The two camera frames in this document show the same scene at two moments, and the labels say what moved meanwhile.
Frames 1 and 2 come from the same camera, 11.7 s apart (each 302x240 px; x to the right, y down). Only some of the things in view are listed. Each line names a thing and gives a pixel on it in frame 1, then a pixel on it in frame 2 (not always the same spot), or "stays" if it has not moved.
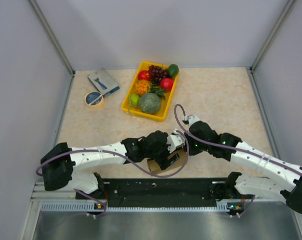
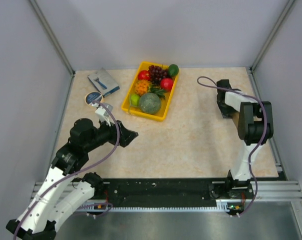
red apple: [144, 75] stays
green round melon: [149, 103] stays
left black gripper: [163, 162] → [126, 135]
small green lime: [134, 99] stays
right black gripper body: [195, 147] → [225, 109]
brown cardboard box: [155, 167] → [235, 117]
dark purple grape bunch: [155, 73] stays
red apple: [166, 83] stays
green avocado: [173, 69] stays
